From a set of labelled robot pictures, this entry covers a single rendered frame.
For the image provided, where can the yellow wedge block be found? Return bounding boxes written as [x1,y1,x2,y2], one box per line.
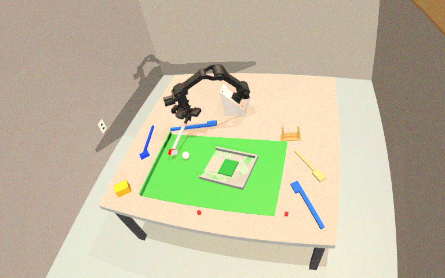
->
[114,180,131,197]

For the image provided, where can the green putting mat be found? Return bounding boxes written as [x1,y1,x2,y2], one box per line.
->
[142,134,287,216]

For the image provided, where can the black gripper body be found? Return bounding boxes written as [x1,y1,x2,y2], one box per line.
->
[171,100,202,117]

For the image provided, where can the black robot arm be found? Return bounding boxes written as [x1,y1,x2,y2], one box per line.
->
[163,64,250,120]

